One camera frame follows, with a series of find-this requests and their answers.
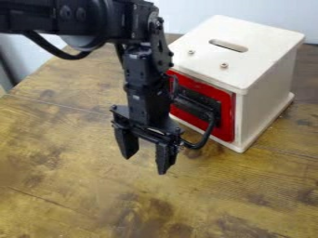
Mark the black drawer handle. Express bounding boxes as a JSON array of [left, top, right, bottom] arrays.
[[170, 84, 221, 150]]

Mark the red drawer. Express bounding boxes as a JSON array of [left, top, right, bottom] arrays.
[[169, 70, 237, 142]]

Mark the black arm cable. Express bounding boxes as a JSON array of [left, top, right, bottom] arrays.
[[23, 31, 93, 61]]

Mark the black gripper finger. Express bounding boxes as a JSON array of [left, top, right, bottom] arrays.
[[156, 143, 178, 175], [115, 128, 140, 159]]

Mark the white wooden box cabinet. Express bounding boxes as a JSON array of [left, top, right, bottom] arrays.
[[169, 15, 305, 152]]

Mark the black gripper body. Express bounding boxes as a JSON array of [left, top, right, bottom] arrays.
[[111, 46, 182, 149]]

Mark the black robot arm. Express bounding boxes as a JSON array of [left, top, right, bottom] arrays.
[[0, 0, 181, 174]]

